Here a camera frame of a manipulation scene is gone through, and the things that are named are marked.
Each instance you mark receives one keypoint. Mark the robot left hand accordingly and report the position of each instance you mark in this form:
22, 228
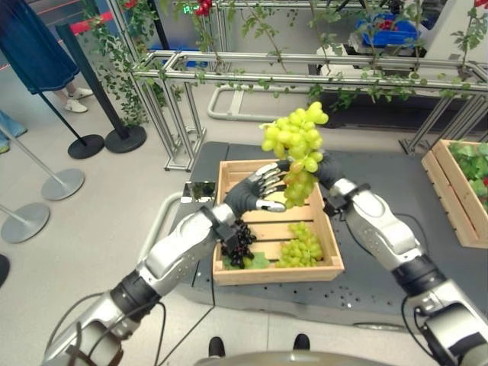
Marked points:
244, 196

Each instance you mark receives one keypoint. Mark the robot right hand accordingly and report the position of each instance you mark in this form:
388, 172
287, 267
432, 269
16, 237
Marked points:
331, 169

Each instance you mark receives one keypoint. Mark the large green grape bunch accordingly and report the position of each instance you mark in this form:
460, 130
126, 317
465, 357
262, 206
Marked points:
295, 141

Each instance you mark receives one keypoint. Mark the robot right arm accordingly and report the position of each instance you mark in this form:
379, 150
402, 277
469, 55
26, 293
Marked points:
381, 225

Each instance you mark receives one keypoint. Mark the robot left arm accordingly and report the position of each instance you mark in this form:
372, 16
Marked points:
179, 251

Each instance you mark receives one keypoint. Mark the shiny silver metal block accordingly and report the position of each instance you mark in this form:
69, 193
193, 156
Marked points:
199, 191

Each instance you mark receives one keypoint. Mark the dark purple grape bunch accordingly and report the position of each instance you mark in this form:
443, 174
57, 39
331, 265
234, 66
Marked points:
240, 244

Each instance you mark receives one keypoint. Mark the dark grey platform table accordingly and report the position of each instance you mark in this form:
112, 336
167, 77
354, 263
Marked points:
381, 171

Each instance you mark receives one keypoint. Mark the green grape leaf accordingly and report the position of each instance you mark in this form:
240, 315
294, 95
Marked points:
260, 261

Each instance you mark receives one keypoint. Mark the small green grape bunch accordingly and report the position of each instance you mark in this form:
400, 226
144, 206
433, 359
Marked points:
301, 248

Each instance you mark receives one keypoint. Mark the wooden slatted crate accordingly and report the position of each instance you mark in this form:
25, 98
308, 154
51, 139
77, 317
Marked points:
274, 275

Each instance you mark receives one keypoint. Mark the wooden crate with leaves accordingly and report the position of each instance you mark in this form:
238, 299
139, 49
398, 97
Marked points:
453, 198

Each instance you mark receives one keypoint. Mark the thick black stanchion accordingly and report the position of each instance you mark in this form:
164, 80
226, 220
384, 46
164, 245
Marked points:
124, 139

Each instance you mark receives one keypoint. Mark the green leaves bundle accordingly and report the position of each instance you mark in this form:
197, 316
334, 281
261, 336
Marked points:
472, 160

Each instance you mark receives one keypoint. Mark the blue plastic bin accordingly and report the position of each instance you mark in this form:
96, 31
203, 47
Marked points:
389, 32

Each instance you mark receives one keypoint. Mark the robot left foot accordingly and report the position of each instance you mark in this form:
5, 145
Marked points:
216, 347

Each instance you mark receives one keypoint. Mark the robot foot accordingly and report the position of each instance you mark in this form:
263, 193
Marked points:
301, 342
216, 347

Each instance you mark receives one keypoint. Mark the red fruit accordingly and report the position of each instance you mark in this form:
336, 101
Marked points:
485, 185

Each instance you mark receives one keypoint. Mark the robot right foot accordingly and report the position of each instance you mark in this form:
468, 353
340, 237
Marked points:
301, 342

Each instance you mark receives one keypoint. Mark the thin black stanchion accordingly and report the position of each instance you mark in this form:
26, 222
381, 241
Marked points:
85, 146

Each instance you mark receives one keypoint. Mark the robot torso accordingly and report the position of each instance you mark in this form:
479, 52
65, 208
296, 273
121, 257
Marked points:
289, 359

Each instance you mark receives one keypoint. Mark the silver stanchion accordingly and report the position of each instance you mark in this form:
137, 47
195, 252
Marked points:
24, 223
63, 185

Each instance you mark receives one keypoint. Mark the white machine housing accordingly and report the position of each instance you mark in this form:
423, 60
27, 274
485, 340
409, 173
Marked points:
453, 26

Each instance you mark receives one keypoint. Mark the red tomato cluster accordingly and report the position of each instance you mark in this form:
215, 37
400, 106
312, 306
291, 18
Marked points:
203, 7

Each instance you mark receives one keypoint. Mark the person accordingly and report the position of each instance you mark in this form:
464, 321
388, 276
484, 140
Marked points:
7, 127
36, 45

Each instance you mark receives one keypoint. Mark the black round base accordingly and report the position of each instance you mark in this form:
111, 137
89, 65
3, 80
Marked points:
3, 270

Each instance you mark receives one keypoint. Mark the white tube frame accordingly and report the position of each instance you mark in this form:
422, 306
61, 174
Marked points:
228, 110

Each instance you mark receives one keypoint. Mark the aluminium profile frame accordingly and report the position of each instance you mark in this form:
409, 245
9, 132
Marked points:
244, 78

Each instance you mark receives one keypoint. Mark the green vine on frame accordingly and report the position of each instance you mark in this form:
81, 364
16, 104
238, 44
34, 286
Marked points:
122, 76

